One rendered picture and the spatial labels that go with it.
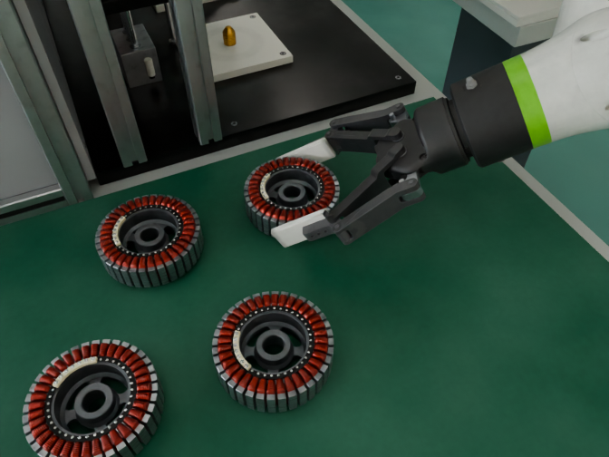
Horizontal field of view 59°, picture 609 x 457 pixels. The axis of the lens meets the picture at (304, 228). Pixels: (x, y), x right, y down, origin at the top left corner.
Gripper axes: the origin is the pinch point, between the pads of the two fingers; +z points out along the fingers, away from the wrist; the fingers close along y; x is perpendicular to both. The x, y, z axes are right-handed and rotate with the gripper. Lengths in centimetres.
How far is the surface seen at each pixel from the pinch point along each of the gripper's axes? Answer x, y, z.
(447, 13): -100, 197, -19
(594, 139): -118, 106, -51
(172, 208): 8.0, -3.6, 10.9
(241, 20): 5.8, 39.5, 7.8
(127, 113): 16.0, 5.6, 12.9
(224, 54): 6.6, 28.9, 9.3
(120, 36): 17.3, 26.5, 19.5
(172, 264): 7.0, -11.2, 10.0
